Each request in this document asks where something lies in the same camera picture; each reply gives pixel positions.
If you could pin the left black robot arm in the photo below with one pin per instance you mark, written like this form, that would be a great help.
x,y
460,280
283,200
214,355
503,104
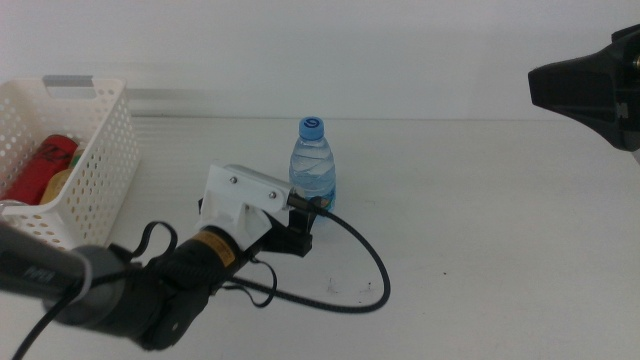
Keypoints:
x,y
125,300

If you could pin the white perforated plastic basket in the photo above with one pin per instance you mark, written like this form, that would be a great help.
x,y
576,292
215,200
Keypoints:
x,y
100,175

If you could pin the yellow tea bottle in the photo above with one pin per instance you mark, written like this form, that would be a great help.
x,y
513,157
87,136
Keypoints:
x,y
57,185

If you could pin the red drink can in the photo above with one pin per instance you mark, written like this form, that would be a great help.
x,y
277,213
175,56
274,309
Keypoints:
x,y
40,167

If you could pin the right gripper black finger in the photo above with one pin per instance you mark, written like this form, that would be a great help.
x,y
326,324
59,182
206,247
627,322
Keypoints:
x,y
585,85

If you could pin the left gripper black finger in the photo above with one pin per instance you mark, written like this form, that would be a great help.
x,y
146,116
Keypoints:
x,y
304,219
202,206

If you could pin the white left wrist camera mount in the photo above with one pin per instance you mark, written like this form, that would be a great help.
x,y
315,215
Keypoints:
x,y
240,195

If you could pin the small water bottle blue label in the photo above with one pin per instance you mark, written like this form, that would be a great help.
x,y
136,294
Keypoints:
x,y
312,165

